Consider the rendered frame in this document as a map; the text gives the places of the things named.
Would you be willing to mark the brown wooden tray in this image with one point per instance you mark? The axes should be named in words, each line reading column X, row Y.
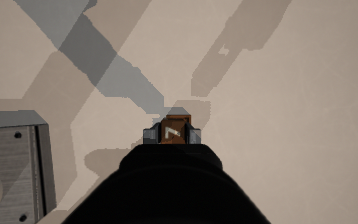
column 187, row 118

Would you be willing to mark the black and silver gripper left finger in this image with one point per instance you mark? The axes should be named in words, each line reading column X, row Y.
column 152, row 135

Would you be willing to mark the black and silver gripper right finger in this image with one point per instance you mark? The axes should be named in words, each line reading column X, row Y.
column 192, row 135

